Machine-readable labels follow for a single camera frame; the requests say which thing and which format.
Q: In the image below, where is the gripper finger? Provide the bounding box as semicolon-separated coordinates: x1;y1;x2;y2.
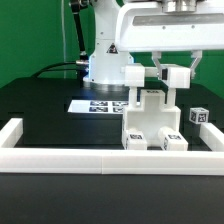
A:
190;50;202;79
152;51;167;80

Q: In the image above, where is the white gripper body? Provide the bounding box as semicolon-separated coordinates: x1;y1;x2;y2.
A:
115;0;224;52

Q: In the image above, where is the white chair back frame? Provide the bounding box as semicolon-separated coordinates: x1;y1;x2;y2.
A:
123;63;191;89

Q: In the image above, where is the white chair seat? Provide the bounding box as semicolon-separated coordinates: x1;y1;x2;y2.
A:
122;87;181;148

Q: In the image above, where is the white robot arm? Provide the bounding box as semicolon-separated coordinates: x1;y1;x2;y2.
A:
70;0;224;89

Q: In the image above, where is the white tagged cube right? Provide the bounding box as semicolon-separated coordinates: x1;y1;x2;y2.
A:
189;107;209;124

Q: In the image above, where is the white flat tag board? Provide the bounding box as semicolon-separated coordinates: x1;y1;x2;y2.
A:
68;100;128;114

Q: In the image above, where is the white U-shaped boundary fence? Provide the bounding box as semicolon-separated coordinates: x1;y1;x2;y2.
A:
0;118;224;176

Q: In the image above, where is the black cable bundle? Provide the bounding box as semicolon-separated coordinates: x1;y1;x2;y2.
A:
31;60;88;80

